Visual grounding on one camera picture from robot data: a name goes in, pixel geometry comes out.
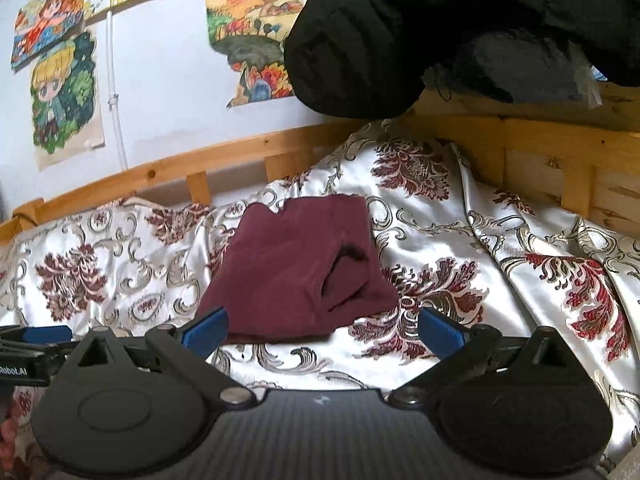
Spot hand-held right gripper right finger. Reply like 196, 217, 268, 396
390, 306, 581, 406

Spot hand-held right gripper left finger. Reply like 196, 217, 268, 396
65, 307, 261, 406

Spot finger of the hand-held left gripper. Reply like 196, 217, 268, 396
0, 325, 75, 350

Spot maroon sweater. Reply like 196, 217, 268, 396
197, 194, 399, 346

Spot floral satin bed sheet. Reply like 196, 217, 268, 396
0, 119, 640, 480

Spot black padded jacket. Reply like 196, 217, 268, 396
284, 0, 640, 117

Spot wooden bed frame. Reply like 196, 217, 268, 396
0, 82, 640, 241

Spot green cartoon character wall poster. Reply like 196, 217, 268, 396
30, 30, 107, 172

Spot white wall pipe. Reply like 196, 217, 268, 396
104, 7, 129, 169

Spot colourful landscape wall poster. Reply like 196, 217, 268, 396
205, 0, 299, 110

